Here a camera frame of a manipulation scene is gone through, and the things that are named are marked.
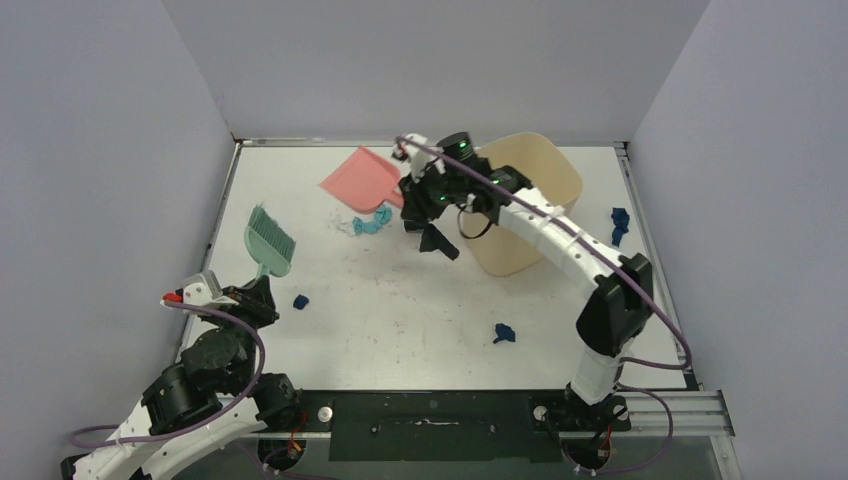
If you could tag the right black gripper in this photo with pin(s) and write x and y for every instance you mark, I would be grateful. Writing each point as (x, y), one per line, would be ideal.
(423, 213)

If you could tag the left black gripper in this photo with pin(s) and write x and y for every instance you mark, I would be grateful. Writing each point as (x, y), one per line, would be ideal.
(256, 297)

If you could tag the pink plastic dustpan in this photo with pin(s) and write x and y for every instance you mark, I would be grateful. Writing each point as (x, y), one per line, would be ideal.
(364, 182)

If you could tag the green hand brush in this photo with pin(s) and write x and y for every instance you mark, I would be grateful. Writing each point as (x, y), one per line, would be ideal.
(270, 247)

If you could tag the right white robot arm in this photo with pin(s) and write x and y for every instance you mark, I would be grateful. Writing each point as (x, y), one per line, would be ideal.
(514, 196)

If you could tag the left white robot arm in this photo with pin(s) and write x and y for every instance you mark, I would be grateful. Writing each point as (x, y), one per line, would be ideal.
(216, 392)

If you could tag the light blue scrap centre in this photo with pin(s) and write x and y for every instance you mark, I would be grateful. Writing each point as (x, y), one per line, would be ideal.
(381, 217)

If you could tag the long black paper scrap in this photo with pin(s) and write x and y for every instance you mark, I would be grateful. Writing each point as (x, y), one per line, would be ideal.
(431, 239)

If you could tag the small dark blue scrap left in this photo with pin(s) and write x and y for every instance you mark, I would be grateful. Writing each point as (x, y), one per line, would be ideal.
(300, 302)

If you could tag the white torn paper scrap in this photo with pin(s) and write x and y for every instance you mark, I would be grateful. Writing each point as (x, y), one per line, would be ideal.
(343, 225)

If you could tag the beige plastic waste bin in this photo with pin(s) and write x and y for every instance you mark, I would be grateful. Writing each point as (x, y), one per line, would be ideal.
(500, 252)

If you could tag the dark blue scrap front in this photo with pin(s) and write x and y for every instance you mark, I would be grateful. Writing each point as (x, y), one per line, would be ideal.
(504, 333)

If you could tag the dark blue scrap right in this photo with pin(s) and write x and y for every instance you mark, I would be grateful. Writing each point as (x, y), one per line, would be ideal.
(620, 219)

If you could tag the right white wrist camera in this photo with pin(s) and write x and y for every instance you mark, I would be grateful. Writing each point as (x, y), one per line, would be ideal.
(414, 156)

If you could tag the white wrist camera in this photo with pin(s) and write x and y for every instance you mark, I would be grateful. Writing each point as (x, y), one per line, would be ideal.
(199, 295)
(414, 156)

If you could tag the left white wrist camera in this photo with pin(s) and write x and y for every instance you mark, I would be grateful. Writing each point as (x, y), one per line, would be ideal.
(199, 295)

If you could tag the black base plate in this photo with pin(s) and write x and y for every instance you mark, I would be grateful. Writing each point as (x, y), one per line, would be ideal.
(445, 425)

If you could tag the aluminium rail frame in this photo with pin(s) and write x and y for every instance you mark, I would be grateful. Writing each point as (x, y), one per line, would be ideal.
(695, 411)

